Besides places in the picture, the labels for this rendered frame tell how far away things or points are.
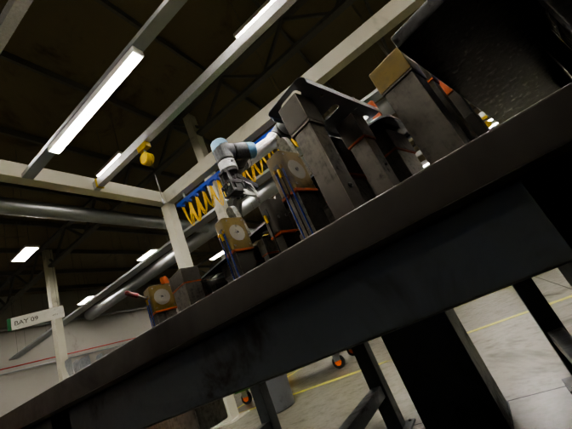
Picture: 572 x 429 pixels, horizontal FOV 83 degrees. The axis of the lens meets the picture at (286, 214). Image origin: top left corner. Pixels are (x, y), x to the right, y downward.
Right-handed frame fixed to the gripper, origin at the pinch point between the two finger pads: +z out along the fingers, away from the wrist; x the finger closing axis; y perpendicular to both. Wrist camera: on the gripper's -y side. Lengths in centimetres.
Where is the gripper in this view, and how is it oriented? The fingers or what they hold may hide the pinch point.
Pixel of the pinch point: (251, 212)
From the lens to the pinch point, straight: 130.6
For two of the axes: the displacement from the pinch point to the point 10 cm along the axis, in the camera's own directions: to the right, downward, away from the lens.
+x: 6.0, -5.1, -6.2
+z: 4.0, 8.6, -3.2
